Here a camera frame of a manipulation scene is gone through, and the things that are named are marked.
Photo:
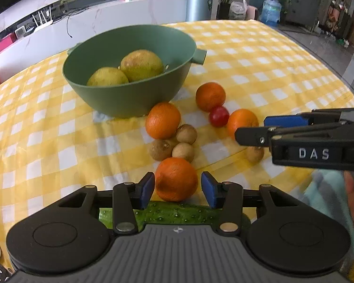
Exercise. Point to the pink box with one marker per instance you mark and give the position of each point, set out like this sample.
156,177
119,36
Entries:
4,43

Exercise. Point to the grey cabinet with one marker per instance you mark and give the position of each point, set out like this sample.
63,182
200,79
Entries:
306,3

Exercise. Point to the teal striped cloth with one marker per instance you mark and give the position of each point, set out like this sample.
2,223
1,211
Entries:
327,200

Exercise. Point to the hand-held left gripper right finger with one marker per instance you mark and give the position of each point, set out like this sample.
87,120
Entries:
208,190

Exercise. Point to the orange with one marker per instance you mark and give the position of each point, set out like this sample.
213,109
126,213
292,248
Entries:
243,119
162,121
176,179
210,96

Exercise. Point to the pink small appliance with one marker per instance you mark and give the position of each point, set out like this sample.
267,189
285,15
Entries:
251,13

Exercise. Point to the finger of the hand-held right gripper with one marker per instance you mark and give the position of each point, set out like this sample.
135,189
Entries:
253,137
286,121

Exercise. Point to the white router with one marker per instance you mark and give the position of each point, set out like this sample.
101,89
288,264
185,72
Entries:
43,22

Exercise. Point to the green cucumber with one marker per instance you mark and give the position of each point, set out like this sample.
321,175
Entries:
171,215

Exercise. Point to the yellow-green pear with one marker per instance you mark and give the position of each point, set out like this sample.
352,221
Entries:
107,78
141,64

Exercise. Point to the grey trash can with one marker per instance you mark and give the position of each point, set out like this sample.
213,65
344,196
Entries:
199,4

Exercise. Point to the red cherry tomato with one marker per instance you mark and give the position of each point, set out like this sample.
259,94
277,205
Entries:
219,116

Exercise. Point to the green plastic bowl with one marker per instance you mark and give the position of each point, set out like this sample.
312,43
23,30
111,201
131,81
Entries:
129,100

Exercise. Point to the yellow checked tablecloth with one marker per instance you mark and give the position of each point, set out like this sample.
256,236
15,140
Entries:
76,141

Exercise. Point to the brown longan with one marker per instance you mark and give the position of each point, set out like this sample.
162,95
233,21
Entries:
183,152
161,150
255,154
186,133

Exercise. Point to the white plastic bag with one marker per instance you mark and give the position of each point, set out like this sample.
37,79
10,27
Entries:
237,9

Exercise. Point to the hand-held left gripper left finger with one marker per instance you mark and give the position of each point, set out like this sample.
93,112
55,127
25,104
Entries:
147,190

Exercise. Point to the blue water bottle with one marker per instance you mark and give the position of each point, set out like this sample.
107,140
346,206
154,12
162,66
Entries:
270,10

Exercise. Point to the small white clock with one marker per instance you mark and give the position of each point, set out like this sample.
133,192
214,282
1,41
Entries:
20,31

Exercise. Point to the white marble tv console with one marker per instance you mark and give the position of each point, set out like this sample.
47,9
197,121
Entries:
121,13

